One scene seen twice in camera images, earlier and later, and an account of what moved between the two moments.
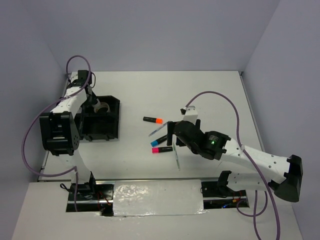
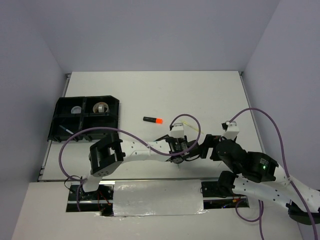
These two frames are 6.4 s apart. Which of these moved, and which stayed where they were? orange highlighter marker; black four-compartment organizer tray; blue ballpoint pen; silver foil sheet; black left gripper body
Moved: black left gripper body; blue ballpoint pen
Stayed: black four-compartment organizer tray; orange highlighter marker; silver foil sheet
